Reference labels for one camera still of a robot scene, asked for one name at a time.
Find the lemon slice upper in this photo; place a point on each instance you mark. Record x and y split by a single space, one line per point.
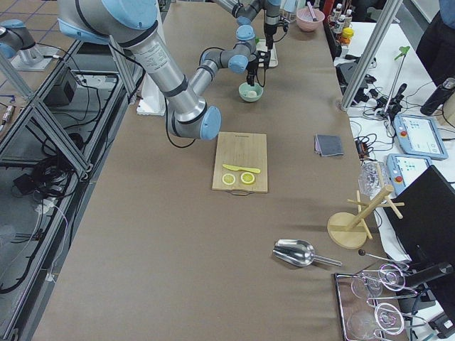
247 178

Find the bamboo cutting board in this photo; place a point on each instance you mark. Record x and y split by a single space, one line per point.
241 163

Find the teach pendant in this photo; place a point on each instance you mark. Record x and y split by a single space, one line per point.
403 169
419 136

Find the black monitor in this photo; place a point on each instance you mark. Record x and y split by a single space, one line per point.
426 229

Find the teach pendant far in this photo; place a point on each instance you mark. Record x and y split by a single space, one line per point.
419 136

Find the black water bottle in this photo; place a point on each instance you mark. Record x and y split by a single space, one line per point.
438 97

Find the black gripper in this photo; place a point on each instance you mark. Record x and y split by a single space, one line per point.
251 67
269 33

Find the grey folded cloth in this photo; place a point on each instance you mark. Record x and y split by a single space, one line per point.
328 145

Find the lemon slice lower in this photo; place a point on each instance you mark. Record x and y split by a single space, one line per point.
228 179

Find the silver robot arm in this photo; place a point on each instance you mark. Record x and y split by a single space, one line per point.
246 13
134 26

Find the white steamed bun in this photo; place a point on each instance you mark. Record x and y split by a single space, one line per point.
252 94

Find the lemon slice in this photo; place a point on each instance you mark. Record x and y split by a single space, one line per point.
228 179
247 178

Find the yellow plastic knife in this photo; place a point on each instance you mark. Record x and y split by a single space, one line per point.
241 168

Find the teach pendant near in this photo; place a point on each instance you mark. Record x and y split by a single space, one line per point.
403 169

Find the beige serving tray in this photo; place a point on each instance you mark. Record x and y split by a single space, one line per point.
262 47

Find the aluminium frame post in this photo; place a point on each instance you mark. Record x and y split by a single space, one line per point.
381 27

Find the mint green bowl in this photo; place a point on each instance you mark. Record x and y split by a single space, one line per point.
244 88

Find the wooden mug tree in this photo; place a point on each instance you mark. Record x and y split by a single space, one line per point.
351 231

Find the wire glass rack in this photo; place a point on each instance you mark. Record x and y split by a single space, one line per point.
368 304

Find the pink bowl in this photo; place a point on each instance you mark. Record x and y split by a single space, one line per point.
305 22

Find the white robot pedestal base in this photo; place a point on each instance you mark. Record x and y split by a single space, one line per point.
152 102

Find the metal scoop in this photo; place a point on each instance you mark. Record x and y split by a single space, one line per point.
300 253

